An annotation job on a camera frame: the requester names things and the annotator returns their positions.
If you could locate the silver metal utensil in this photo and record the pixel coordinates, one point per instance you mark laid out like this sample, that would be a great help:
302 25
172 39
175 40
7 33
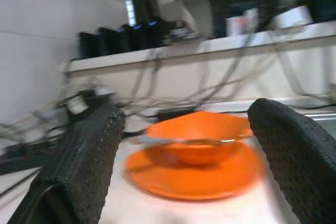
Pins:
183 141

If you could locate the white wall ledge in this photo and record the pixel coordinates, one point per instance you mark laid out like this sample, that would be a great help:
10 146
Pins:
223 43

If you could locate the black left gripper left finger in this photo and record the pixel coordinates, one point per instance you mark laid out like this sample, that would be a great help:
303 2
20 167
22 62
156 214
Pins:
78 161

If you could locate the stainless steel sink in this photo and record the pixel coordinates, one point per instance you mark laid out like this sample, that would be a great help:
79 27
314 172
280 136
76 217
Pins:
323 120

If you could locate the black power brick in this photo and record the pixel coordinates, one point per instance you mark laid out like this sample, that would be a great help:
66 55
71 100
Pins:
176 112

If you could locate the black box blue light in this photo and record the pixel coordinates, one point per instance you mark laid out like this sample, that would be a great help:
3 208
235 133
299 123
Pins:
131 37
88 45
155 33
110 40

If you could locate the orange plastic bowl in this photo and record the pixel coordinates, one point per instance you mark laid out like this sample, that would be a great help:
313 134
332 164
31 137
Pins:
199 127

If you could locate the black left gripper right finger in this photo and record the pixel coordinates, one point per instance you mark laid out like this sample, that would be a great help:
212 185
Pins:
302 161

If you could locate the white power adapter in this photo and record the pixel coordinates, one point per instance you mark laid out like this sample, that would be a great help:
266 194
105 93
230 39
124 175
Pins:
291 16

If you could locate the orange plastic plate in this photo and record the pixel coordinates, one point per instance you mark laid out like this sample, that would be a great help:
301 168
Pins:
183 184

